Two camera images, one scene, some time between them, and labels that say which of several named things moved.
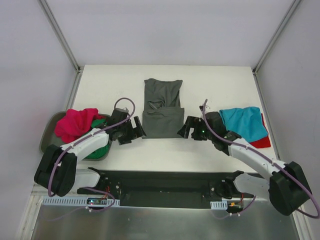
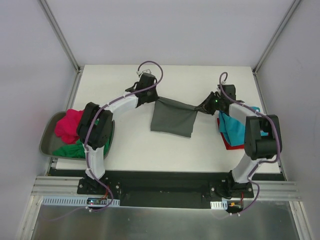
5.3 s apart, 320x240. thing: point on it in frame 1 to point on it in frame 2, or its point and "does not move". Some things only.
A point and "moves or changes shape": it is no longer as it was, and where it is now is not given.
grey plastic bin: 48,137 does not move
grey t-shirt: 163,117 moves or changes shape
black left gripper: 132,130 to 152,97
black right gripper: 193,128 to 207,105
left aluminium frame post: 46,9 does not move
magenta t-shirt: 75,123 does not move
